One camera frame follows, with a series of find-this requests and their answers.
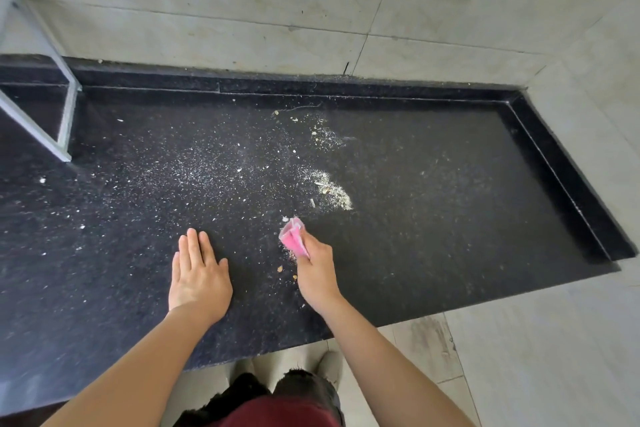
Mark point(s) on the person's left hand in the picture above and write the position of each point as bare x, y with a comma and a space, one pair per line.
200, 286

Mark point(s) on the person's right hand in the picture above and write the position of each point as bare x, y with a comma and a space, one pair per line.
317, 276

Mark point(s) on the pink cloth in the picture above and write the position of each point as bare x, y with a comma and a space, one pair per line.
294, 239

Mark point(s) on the white metal shelf rack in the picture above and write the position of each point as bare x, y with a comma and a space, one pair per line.
62, 121

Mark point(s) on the person's left forearm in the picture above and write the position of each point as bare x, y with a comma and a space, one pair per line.
120, 376

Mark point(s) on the person's right forearm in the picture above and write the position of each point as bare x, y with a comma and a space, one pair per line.
390, 371

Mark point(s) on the person's grey shoe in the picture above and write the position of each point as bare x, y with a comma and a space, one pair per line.
243, 370
330, 366

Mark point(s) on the black speckled countertop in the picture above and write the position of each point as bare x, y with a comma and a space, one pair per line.
425, 221

